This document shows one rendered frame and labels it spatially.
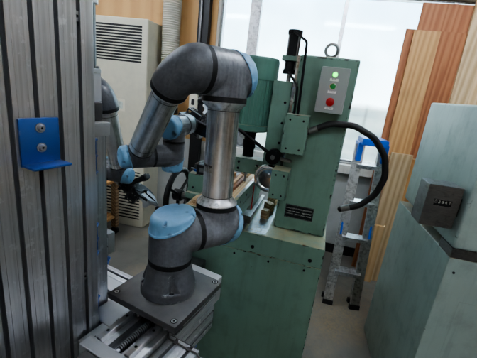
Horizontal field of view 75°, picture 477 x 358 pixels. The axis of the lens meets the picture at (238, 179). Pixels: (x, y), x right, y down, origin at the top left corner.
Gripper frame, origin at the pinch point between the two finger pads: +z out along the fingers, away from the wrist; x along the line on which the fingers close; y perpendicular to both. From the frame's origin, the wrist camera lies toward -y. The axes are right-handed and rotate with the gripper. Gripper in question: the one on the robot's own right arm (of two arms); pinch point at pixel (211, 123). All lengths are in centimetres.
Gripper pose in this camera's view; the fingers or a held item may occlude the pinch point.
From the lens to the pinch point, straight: 134.9
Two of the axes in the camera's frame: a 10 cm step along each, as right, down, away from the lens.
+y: -8.0, -5.9, 0.8
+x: -5.3, 7.7, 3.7
